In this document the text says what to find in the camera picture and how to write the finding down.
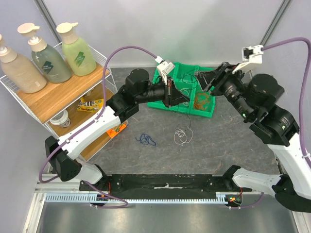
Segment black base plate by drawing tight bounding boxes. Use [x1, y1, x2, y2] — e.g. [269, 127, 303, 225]
[95, 174, 252, 200]

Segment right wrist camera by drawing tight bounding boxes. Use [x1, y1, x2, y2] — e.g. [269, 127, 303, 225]
[232, 45, 263, 74]

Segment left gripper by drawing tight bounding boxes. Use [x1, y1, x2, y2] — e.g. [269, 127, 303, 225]
[137, 76, 190, 109]

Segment dark green pump bottle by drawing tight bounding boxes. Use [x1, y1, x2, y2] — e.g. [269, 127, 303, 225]
[17, 23, 72, 83]

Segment grey slotted cable duct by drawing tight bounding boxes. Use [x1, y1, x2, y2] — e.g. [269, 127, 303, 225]
[45, 192, 241, 203]

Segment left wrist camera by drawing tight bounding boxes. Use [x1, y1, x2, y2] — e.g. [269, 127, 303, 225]
[155, 56, 175, 85]

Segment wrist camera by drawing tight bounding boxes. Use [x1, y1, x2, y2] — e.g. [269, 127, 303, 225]
[232, 45, 263, 74]
[155, 56, 175, 85]

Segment beige pump bottle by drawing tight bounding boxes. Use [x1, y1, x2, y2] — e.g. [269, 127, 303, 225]
[0, 37, 47, 94]

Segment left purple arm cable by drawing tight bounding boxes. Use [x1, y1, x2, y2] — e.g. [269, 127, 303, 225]
[38, 45, 163, 209]

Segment white cable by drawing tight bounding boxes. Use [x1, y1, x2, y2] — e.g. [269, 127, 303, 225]
[180, 87, 191, 107]
[173, 128, 194, 146]

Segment orange snack box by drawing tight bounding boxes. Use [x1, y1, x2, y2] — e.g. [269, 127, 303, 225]
[107, 123, 127, 138]

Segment green compartment bin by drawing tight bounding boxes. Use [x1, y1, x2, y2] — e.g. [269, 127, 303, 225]
[147, 62, 216, 118]

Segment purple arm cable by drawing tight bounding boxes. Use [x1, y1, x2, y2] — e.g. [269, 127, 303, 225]
[228, 37, 311, 209]
[38, 45, 163, 209]

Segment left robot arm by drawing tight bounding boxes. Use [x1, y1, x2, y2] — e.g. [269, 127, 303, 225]
[45, 68, 190, 191]

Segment dark blue cable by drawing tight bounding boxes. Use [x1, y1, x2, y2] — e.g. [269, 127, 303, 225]
[135, 133, 157, 147]

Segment yellow candy bag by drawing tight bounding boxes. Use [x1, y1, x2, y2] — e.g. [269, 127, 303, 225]
[76, 97, 104, 113]

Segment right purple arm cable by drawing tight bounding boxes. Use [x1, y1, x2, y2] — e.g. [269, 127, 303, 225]
[228, 37, 311, 209]

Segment light green pump bottle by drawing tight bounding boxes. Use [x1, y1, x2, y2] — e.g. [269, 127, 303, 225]
[56, 22, 97, 76]

